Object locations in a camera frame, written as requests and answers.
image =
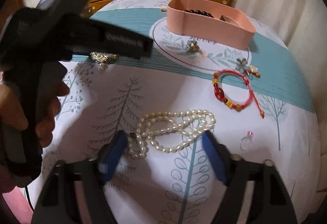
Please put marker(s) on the pink blanket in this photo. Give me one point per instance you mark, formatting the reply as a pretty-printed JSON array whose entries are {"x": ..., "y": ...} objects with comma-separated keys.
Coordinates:
[{"x": 15, "y": 208}]

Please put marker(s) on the small flower brooch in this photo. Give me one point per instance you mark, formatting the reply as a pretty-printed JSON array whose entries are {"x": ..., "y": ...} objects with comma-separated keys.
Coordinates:
[{"x": 192, "y": 47}]

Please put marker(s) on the silver ring pink stone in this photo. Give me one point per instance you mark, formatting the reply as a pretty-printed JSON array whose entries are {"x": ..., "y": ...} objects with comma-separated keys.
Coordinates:
[{"x": 246, "y": 142}]

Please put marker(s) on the person's left hand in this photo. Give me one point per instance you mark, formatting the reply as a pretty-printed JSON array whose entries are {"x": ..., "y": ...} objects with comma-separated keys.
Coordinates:
[{"x": 12, "y": 114}]

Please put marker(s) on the flower shell charm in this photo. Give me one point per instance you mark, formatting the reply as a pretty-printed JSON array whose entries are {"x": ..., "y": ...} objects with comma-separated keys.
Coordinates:
[{"x": 246, "y": 69}]

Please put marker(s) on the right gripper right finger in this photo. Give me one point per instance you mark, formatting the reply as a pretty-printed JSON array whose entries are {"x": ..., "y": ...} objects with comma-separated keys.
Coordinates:
[{"x": 271, "y": 202}]

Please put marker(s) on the white floral curtain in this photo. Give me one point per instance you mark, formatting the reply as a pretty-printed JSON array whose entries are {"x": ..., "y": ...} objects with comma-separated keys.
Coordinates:
[{"x": 301, "y": 24}]

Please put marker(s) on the pink plastic tray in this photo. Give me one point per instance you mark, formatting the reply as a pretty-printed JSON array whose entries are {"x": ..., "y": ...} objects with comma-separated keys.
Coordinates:
[{"x": 201, "y": 19}]

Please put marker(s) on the tree print tablecloth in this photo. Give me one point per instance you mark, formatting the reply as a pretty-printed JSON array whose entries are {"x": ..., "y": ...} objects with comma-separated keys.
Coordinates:
[{"x": 181, "y": 187}]

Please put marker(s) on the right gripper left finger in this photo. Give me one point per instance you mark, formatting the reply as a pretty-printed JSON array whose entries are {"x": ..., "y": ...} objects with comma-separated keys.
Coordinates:
[{"x": 58, "y": 202}]

